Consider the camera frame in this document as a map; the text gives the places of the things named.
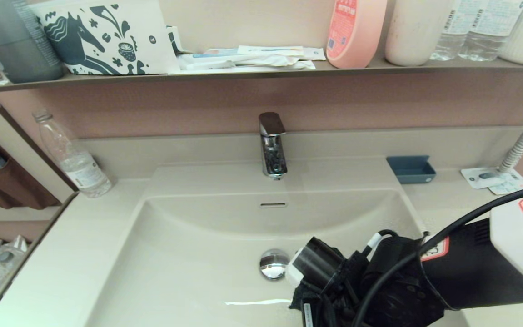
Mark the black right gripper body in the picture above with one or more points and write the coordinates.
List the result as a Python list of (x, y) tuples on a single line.
[(313, 309)]

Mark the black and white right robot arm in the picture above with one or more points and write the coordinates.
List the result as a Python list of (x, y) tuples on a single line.
[(470, 268)]

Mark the chrome sink drain stopper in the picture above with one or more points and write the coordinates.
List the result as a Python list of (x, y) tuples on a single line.
[(272, 264)]

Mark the white ceramic sink basin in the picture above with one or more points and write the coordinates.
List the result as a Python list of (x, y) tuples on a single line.
[(188, 263)]

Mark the chrome faucet spout body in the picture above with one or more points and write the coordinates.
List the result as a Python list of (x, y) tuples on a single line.
[(274, 156)]

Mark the blue plastic soap dish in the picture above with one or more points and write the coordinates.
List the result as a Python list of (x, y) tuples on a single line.
[(411, 171)]

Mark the white sachet with grey print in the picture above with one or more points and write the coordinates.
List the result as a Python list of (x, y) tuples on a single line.
[(480, 178)]

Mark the white instruction leaflet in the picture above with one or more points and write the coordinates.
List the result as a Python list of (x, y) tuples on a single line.
[(515, 184)]

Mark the crumpled white plastic wrapper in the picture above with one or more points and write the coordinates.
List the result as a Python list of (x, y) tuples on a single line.
[(261, 63)]

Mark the small white sachet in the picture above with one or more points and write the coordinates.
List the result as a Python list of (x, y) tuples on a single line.
[(314, 53)]

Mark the white toothbrush packet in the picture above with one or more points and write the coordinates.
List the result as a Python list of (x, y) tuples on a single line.
[(271, 50)]

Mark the white packet with blue stripe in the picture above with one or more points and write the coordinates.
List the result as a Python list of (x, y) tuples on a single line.
[(216, 54)]

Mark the pink lotion bottle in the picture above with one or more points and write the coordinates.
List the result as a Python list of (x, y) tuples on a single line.
[(354, 36)]

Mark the clear plastic water bottle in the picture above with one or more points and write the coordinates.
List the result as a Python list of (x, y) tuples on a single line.
[(77, 165)]

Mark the cream cylindrical cup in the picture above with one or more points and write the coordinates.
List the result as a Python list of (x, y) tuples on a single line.
[(413, 36)]

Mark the clear labelled water bottle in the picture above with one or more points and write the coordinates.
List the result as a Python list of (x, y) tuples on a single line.
[(448, 41), (485, 41)]

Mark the small white patterned box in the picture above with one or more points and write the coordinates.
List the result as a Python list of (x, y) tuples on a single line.
[(173, 40)]

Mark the brown hanging pouch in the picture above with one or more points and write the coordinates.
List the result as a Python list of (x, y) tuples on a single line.
[(20, 188)]

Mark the horse pattern white box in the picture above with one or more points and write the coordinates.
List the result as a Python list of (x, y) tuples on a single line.
[(107, 36)]

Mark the dark grey bottle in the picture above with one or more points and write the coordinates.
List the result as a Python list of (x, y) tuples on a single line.
[(20, 50)]

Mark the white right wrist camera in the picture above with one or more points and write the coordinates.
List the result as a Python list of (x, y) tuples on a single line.
[(293, 274)]

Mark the brown wall shelf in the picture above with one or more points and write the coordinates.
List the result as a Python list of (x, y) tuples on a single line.
[(288, 70)]

